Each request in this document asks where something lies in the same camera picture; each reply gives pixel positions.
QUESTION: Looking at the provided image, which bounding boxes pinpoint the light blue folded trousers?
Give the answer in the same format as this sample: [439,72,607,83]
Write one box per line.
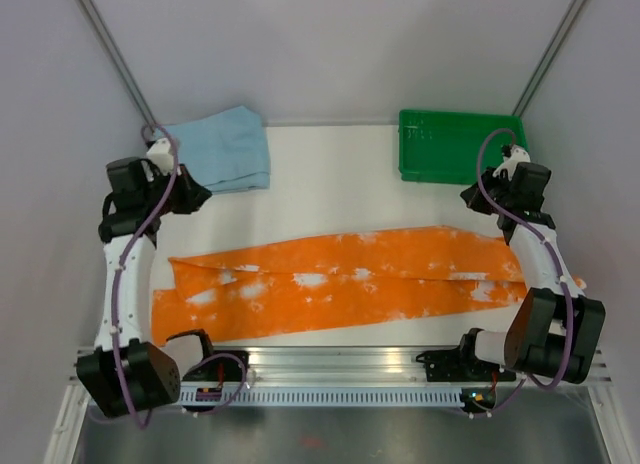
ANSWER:
[166,106,271,194]

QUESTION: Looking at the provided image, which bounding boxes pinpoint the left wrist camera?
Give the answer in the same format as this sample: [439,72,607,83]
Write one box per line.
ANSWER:
[106,137,180,201]

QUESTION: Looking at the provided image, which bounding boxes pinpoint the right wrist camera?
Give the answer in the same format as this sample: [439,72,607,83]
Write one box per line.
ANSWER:
[492,145,551,212]

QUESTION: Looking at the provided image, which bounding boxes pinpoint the orange tie-dye trousers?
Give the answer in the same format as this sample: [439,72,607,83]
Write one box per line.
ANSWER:
[151,226,528,344]

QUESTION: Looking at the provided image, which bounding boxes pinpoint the aluminium mounting rail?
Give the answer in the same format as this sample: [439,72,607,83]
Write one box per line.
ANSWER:
[68,346,614,385]

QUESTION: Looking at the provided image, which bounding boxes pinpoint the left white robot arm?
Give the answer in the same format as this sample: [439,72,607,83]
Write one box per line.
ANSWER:
[75,158,218,424]

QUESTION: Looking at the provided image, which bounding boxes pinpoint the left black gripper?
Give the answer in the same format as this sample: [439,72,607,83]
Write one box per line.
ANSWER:
[143,165,212,218]

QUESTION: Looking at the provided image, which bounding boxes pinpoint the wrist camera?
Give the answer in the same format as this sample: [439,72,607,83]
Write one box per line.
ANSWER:
[492,145,551,212]
[106,137,180,201]

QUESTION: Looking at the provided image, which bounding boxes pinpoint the green plastic tray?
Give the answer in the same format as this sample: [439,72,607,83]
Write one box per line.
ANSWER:
[398,109,528,186]

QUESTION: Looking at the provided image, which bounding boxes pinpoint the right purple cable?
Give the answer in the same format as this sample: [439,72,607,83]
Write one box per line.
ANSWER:
[449,128,587,419]

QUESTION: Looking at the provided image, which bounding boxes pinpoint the white slotted cable duct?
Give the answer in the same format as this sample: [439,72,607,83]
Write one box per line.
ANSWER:
[177,387,464,408]

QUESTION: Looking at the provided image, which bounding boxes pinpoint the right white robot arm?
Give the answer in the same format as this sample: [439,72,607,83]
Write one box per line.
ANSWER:
[455,167,606,388]

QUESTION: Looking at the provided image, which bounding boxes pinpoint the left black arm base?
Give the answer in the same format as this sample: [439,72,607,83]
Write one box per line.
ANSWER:
[162,329,249,384]

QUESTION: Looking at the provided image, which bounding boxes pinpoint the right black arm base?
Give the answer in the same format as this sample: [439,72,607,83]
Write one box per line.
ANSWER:
[415,328,516,383]

